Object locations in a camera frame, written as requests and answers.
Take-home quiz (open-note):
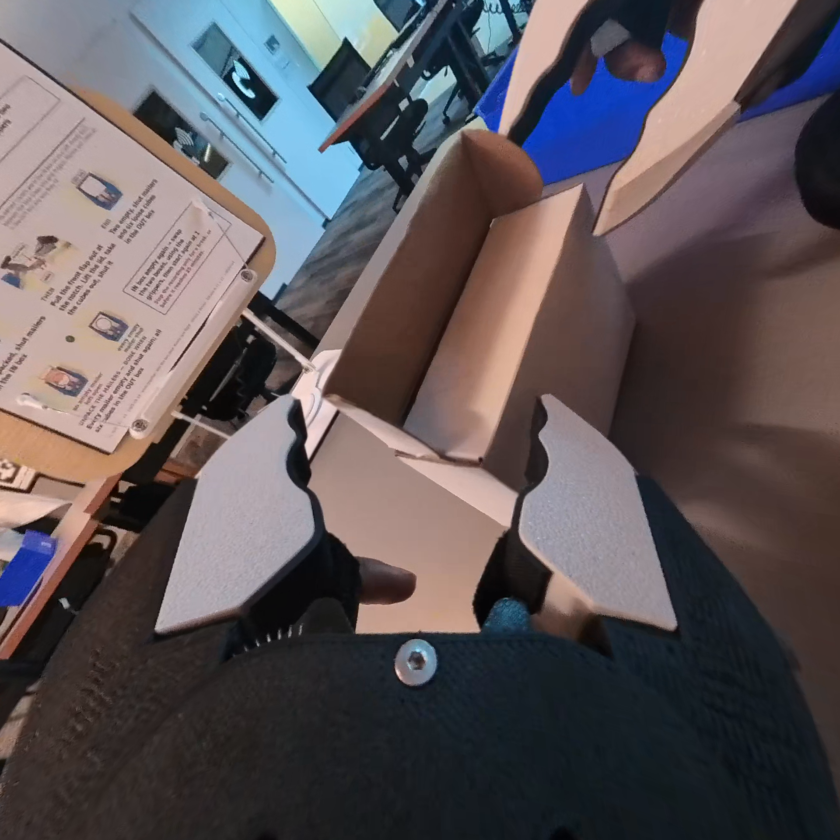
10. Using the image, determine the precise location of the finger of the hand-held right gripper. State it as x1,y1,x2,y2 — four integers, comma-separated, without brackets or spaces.
592,0,826,237
497,0,595,148

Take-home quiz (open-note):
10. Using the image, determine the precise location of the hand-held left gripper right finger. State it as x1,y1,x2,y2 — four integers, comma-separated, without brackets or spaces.
517,394,678,643

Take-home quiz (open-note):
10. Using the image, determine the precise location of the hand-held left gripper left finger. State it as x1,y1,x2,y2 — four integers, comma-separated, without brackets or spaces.
153,394,327,635

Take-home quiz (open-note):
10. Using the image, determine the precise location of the blue plastic bin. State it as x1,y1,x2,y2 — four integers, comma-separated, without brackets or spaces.
472,26,840,186

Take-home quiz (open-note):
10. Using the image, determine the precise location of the white cardboard mailer box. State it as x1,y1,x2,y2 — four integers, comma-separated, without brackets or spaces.
320,128,637,527

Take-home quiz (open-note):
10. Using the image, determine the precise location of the wooden edged office desk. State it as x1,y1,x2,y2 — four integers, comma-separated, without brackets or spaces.
318,0,519,211

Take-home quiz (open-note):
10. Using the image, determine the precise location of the person's right hand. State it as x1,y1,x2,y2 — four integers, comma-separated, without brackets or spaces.
570,0,690,97

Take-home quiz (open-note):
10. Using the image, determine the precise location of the person's left hand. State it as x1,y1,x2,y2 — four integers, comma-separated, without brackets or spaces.
357,556,418,606

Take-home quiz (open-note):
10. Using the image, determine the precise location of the black quilted pad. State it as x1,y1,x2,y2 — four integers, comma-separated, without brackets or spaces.
794,98,840,231

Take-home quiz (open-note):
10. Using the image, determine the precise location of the black office chair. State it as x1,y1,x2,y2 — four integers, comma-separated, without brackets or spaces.
308,36,371,106
197,322,277,421
364,98,434,211

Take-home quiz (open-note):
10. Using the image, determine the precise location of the white board stand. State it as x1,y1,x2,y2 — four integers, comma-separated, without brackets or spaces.
128,266,343,460

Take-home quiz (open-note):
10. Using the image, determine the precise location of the instruction sheet on stand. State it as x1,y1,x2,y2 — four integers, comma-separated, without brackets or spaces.
0,85,277,487

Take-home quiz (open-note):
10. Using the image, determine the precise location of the small blue box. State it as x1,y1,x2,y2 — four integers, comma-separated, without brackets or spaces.
0,528,60,608

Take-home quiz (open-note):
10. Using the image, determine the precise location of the black phone booth sign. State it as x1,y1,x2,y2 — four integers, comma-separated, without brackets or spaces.
220,56,281,123
133,87,232,182

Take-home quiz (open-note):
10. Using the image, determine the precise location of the printed instruction sheet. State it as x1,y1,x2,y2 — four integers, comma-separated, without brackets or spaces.
0,39,265,455

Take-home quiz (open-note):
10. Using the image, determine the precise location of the metal wall handrail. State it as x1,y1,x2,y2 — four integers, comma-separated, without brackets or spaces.
199,110,287,186

